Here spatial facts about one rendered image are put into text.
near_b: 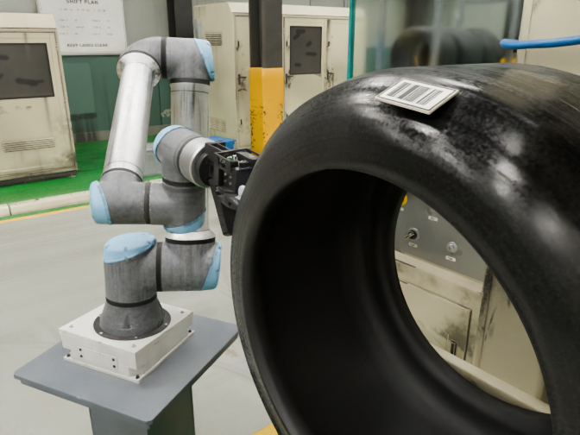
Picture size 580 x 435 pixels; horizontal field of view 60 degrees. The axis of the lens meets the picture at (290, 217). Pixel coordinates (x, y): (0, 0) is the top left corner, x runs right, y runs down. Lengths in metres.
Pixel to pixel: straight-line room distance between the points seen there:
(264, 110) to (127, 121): 5.30
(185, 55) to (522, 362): 1.12
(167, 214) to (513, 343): 0.70
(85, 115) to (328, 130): 8.22
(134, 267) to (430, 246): 0.85
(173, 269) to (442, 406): 0.87
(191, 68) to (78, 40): 7.13
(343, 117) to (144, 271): 1.08
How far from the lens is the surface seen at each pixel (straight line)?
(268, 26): 6.51
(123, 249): 1.48
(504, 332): 0.96
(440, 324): 1.50
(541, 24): 0.84
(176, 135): 1.02
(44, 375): 1.68
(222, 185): 0.89
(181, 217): 1.07
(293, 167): 0.56
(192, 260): 1.48
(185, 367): 1.58
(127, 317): 1.56
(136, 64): 1.44
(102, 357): 1.59
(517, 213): 0.41
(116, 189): 1.08
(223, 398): 2.41
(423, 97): 0.45
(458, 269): 1.47
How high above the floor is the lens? 1.51
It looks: 19 degrees down
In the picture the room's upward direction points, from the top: straight up
